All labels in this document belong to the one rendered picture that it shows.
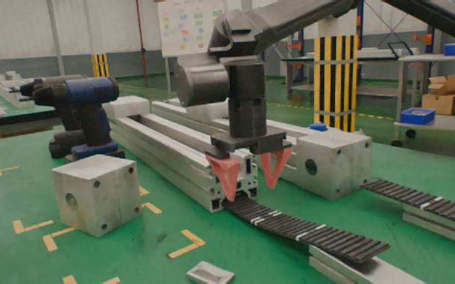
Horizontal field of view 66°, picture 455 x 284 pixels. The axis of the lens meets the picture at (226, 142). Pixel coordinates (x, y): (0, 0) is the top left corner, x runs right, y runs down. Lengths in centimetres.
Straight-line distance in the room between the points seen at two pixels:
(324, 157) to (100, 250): 38
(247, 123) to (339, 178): 21
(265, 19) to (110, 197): 37
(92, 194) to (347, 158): 42
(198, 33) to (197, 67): 596
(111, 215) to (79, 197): 6
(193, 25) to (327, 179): 598
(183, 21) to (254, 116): 617
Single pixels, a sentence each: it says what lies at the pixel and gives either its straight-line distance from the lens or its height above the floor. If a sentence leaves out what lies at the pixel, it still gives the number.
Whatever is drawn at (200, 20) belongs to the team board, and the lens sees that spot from 641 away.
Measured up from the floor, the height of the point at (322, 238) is 82.
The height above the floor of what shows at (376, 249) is 83.
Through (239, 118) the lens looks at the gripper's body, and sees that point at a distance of 50.
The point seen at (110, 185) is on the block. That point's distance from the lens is 57.
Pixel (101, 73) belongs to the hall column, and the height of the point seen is 58.
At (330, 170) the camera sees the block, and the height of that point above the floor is 83.
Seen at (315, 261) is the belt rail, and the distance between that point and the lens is 46.
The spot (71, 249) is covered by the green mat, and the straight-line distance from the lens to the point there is 57.
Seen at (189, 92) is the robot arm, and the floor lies 99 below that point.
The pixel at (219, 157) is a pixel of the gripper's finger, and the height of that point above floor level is 90.
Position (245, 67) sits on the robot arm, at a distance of 49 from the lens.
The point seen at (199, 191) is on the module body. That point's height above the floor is 81.
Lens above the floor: 104
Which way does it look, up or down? 15 degrees down
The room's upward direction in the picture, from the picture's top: 4 degrees counter-clockwise
